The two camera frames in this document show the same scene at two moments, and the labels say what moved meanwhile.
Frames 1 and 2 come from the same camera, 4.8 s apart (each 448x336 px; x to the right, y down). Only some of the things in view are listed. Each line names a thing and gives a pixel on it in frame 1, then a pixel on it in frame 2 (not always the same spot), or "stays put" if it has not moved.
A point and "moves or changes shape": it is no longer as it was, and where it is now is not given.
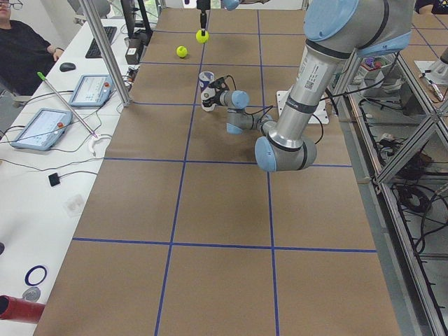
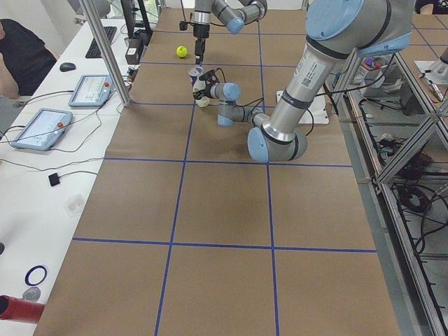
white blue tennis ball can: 205,77 moves or changes shape
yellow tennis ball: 181,51 stays put
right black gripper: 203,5 → 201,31
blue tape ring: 32,269 stays put
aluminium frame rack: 396,127 stays put
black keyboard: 94,50 stays put
